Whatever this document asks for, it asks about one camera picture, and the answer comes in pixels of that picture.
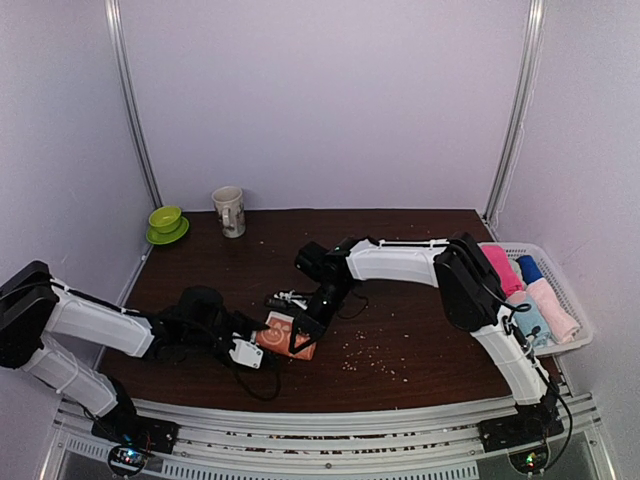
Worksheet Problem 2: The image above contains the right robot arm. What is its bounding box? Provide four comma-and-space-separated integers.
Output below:
288, 233, 564, 450

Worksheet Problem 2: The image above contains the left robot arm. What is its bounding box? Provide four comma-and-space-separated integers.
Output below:
1, 260, 267, 444

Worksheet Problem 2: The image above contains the pink microfiber towel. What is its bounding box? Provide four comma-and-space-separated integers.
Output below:
481, 243, 524, 297

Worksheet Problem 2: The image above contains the green plastic bowl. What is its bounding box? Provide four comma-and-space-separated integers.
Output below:
148, 206, 182, 234

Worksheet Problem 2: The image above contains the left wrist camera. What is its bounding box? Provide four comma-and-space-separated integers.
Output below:
229, 337, 264, 370

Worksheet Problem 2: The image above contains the left aluminium frame post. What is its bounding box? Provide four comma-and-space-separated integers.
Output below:
103, 0, 162, 209

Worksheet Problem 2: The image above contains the beige ceramic mug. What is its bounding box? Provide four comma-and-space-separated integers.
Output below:
211, 186, 246, 239

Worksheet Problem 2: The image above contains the light pink rolled towel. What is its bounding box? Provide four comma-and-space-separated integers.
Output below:
526, 278, 580, 344

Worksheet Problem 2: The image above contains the dark blue rolled towel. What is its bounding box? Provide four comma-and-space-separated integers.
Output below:
516, 255, 544, 285

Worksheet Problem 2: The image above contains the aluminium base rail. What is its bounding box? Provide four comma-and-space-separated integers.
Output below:
39, 387, 621, 479

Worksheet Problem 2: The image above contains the right aluminium frame post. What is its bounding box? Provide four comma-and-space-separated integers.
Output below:
483, 0, 546, 230

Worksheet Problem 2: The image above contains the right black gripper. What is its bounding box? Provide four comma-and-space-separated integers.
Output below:
290, 282, 353, 355

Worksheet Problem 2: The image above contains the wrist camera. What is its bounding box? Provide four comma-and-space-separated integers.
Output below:
229, 337, 264, 370
264, 241, 351, 315

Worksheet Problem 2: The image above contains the green plastic plate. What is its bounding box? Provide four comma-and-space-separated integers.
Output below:
146, 216, 190, 246

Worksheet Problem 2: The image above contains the white plastic basket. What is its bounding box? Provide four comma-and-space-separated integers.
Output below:
480, 242, 593, 357

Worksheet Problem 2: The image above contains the blue cartoon rolled towel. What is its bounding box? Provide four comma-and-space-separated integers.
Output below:
508, 290, 551, 349

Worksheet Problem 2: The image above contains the orange patterned towel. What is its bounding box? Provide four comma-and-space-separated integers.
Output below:
256, 311, 316, 361

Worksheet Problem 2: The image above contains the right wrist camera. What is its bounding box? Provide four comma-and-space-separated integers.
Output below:
264, 241, 351, 315

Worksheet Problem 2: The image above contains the aluminium frame post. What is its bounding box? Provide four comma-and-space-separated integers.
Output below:
103, 0, 162, 209
483, 0, 546, 230

